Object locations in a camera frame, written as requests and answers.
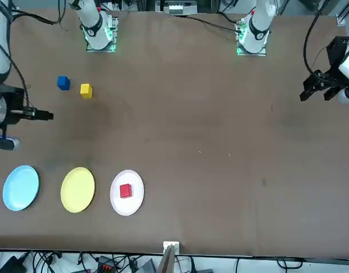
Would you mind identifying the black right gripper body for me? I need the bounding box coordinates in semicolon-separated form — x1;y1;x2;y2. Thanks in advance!
0;87;24;126

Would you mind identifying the red cube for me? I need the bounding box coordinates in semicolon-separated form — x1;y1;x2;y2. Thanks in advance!
119;184;133;199

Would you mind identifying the white plate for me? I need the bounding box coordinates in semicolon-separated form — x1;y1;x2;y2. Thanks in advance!
109;169;145;217

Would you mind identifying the black power adapter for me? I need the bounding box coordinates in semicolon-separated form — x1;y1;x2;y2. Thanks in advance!
0;255;27;273

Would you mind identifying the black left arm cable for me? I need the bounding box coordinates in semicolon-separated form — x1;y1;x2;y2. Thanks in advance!
303;0;331;78

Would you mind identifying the light blue plate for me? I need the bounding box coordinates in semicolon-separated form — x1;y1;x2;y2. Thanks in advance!
2;165;40;212

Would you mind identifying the blue cube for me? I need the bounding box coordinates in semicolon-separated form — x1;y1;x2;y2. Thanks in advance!
56;75;71;91

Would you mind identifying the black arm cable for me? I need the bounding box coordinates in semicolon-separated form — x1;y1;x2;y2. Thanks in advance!
7;0;88;32
303;0;331;78

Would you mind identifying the aluminium corner rail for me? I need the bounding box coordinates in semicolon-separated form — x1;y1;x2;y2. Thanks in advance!
335;0;349;27

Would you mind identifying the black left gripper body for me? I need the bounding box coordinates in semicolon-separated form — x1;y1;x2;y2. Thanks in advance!
323;36;349;79

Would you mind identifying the yellow plate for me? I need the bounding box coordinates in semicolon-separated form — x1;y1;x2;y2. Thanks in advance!
60;167;96;213

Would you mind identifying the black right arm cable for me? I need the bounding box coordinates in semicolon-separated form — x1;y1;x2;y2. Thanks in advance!
7;0;88;32

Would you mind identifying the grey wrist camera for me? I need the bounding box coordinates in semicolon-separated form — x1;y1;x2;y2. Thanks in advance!
0;137;21;152

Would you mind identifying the black table cable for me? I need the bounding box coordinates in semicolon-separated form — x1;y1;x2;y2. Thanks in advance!
168;13;240;32

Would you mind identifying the red and black device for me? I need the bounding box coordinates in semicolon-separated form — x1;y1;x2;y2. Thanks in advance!
96;255;116;271

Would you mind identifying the green lit circuit board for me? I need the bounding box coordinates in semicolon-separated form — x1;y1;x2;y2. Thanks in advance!
105;16;120;39
235;19;248;36

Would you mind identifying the white post bracket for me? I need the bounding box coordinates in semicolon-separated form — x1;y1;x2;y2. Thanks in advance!
162;241;181;254

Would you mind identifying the yellow cube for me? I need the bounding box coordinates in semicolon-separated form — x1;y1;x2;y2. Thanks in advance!
80;83;93;100

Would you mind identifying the aluminium camera post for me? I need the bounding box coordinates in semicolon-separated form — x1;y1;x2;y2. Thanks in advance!
158;243;177;273

